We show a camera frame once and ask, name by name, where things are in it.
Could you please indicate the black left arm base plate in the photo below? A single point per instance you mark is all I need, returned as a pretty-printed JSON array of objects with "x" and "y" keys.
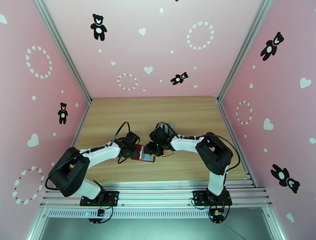
[{"x": 111, "y": 197}]

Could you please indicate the small black electronics module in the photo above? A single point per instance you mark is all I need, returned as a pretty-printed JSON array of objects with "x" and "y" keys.
[{"x": 101, "y": 212}]

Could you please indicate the aluminium side rail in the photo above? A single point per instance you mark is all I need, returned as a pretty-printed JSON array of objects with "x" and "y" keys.
[
  {"x": 71, "y": 148},
  {"x": 226, "y": 118}
]

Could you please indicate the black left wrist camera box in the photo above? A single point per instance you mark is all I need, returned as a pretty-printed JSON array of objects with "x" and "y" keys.
[{"x": 131, "y": 138}]

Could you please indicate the black electronics module yellow connector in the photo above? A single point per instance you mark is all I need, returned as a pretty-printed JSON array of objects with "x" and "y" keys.
[{"x": 217, "y": 215}]

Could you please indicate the aluminium corner post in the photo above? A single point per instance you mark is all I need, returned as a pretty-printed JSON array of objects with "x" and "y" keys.
[
  {"x": 63, "y": 47},
  {"x": 244, "y": 48}
]

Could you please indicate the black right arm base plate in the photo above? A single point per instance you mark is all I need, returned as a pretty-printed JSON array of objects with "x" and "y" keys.
[{"x": 200, "y": 197}]

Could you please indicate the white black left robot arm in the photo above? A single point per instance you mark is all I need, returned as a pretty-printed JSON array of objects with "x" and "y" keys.
[{"x": 74, "y": 172}]

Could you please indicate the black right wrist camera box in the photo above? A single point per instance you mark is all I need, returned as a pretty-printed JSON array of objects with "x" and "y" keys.
[{"x": 159, "y": 134}]

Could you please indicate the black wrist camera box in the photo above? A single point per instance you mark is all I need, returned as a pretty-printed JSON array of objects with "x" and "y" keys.
[
  {"x": 131, "y": 138},
  {"x": 159, "y": 134}
]

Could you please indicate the perforated metal strip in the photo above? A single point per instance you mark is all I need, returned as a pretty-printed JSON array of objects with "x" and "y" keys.
[{"x": 160, "y": 214}]

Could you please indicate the clear acrylic card stand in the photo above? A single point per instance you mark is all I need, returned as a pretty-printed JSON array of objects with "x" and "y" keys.
[{"x": 171, "y": 127}]

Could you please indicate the red leather card holder wallet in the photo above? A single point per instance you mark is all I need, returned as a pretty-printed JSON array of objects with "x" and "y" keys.
[{"x": 140, "y": 150}]

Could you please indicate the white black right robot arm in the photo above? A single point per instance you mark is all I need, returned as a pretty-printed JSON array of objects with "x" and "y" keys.
[{"x": 214, "y": 153}]

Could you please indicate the aluminium mounting rail bed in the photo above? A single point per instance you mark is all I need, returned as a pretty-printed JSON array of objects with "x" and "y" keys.
[{"x": 160, "y": 195}]

